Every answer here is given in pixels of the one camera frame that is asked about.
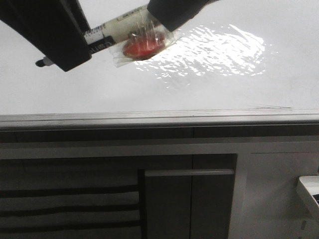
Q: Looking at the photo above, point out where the white black whiteboard marker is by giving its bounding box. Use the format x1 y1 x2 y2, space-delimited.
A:
35 4 180 68

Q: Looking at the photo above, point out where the white marker tray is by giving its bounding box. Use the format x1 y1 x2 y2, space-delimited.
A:
296 175 319 220

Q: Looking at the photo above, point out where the dark slatted chair back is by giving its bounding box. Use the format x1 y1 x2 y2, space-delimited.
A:
0 170 147 239

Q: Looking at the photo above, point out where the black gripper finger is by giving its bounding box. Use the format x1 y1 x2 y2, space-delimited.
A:
0 0 91 72
147 0 215 32

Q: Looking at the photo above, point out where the white whiteboard with metal frame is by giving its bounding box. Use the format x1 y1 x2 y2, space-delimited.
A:
0 0 319 130

